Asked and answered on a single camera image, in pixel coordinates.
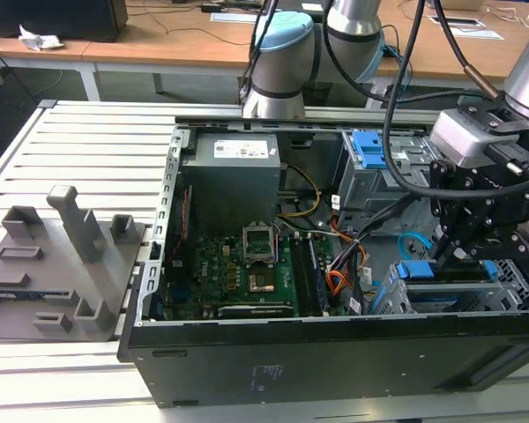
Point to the black graphics card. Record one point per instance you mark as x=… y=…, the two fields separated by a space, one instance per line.
x=255 y=309

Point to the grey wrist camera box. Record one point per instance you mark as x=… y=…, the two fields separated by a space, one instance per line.
x=463 y=138

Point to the white paper sheet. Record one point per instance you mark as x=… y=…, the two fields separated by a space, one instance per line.
x=231 y=17
x=476 y=33

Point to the black open PC case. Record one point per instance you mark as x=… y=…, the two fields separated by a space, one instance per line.
x=291 y=361

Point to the hard disk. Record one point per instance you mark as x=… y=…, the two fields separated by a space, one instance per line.
x=416 y=269

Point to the black box on desk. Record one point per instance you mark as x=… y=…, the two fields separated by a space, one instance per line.
x=57 y=20

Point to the grey parts rack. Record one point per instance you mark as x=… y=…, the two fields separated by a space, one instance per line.
x=84 y=264

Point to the wooden desk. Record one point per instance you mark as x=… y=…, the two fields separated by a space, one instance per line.
x=22 y=48
x=181 y=39

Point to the crumpled white paper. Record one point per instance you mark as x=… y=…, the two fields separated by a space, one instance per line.
x=39 y=40

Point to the grey power supply unit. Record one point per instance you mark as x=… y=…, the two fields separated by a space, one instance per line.
x=229 y=176

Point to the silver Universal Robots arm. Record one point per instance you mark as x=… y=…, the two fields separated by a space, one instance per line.
x=282 y=57

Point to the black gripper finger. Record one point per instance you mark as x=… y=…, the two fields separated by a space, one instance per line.
x=447 y=247
x=485 y=242

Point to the grey metal drive cage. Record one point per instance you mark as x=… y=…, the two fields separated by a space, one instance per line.
x=366 y=185

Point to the black RAM stick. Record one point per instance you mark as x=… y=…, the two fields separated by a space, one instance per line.
x=317 y=277

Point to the grey metal disk bay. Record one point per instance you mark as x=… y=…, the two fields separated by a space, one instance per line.
x=476 y=295

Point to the green motherboard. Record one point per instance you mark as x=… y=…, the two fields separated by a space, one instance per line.
x=220 y=273

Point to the blue plastic drive latch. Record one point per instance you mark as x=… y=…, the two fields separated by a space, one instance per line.
x=370 y=150

